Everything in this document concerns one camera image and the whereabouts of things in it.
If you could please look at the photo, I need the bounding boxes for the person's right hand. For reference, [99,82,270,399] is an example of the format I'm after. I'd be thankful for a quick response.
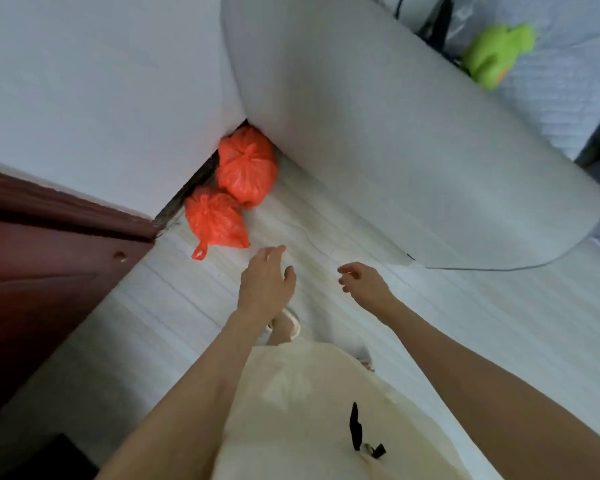
[337,262,400,321]

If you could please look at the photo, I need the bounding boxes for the person's left hand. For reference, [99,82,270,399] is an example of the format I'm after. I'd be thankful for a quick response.
[236,245,297,320]

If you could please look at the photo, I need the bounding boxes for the person's right forearm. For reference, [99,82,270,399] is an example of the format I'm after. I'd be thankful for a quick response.
[379,300,600,480]

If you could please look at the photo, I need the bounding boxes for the person's left forearm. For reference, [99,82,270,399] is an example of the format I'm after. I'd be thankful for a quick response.
[94,309,282,480]

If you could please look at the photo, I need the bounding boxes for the person's white sandal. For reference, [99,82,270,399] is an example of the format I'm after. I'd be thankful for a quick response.
[264,308,301,345]

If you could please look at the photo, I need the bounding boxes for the small orange plastic bag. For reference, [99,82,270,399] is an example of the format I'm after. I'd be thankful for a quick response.
[184,185,251,261]

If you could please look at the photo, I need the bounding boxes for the large orange plastic bag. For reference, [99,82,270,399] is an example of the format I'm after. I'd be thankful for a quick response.
[215,126,280,210]

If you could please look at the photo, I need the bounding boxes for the person's cream garment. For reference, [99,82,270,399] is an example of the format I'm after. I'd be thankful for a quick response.
[212,339,503,480]

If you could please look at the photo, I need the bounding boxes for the dark red wooden door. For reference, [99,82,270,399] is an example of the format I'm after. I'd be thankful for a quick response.
[0,164,159,435]

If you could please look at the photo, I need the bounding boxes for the green plush toy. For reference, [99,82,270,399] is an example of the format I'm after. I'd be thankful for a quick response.
[461,23,536,91]

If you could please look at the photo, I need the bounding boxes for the light blue quilted cover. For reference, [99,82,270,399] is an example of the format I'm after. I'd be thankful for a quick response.
[375,0,600,161]

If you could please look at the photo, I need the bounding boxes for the black clip strap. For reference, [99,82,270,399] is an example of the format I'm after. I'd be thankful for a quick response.
[349,402,387,460]

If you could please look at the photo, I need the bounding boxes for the black bag strap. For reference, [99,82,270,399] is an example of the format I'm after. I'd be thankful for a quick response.
[394,0,456,51]

